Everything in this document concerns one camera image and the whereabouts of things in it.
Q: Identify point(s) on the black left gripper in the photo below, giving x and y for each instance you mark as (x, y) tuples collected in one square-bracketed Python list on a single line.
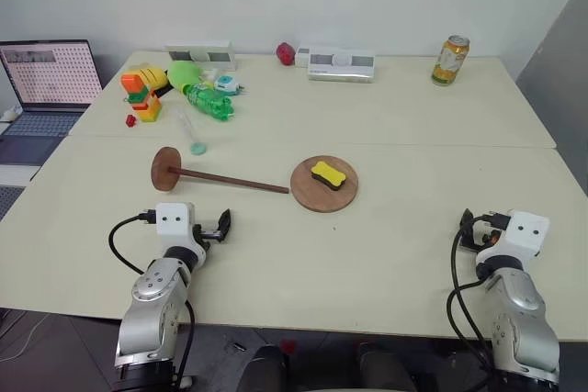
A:
[(207, 231)]

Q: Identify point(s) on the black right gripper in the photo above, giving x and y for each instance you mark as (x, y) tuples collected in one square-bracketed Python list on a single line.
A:
[(487, 229)]

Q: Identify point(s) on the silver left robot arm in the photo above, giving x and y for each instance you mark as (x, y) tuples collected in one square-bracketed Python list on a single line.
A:
[(151, 305)]

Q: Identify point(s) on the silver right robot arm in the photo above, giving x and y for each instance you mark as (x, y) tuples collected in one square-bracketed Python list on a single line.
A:
[(519, 318)]

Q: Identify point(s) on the wooden stand with rod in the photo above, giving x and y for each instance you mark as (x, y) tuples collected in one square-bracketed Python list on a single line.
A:
[(166, 171)]

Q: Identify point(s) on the round wooden plate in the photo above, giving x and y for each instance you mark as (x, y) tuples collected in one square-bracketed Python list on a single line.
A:
[(321, 197)]

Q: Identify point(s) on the clear tube with green base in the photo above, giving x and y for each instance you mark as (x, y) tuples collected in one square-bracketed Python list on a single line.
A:
[(198, 148)]

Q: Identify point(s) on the yellow and black sponge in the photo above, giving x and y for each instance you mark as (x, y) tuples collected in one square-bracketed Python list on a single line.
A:
[(327, 174)]

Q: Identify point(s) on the green plastic bottle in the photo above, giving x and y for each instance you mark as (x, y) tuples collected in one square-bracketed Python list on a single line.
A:
[(210, 100)]

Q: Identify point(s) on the small red block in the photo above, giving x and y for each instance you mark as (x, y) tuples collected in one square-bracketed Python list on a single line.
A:
[(131, 120)]

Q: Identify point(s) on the teal and white tape measure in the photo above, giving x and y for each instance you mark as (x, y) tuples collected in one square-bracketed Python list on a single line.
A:
[(226, 84)]

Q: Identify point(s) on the colourful building block tower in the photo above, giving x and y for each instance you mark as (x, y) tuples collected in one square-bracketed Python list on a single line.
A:
[(142, 100)]

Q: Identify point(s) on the light green pear toy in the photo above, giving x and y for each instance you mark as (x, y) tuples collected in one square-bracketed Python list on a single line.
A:
[(181, 73)]

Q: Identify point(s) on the yellow banana toy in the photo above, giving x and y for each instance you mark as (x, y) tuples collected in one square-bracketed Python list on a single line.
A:
[(154, 75)]

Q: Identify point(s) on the yellow drink can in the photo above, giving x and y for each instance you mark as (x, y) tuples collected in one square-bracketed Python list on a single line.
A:
[(450, 61)]

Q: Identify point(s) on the grey panel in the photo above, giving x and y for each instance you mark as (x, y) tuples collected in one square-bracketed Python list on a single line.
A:
[(560, 89)]

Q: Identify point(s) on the white box with grey panels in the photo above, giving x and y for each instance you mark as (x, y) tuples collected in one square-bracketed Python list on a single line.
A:
[(340, 63), (202, 53)]

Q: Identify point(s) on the red pepper toy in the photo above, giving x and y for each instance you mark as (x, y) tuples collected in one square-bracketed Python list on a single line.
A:
[(285, 53)]

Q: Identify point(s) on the perforated metal board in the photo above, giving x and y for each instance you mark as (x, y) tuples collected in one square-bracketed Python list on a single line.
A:
[(9, 201)]

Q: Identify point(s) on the open grey laptop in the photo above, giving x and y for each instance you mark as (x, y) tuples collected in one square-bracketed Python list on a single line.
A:
[(46, 75)]

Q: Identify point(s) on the white computer mouse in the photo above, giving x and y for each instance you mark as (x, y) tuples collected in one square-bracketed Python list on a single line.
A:
[(10, 115)]

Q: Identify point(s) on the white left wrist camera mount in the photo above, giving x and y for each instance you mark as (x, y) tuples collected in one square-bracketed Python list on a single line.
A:
[(172, 223)]

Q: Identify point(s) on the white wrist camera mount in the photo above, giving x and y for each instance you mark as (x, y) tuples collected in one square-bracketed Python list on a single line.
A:
[(523, 232), (172, 223)]

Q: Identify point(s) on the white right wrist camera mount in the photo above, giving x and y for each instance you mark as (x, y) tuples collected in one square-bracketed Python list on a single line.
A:
[(523, 232)]

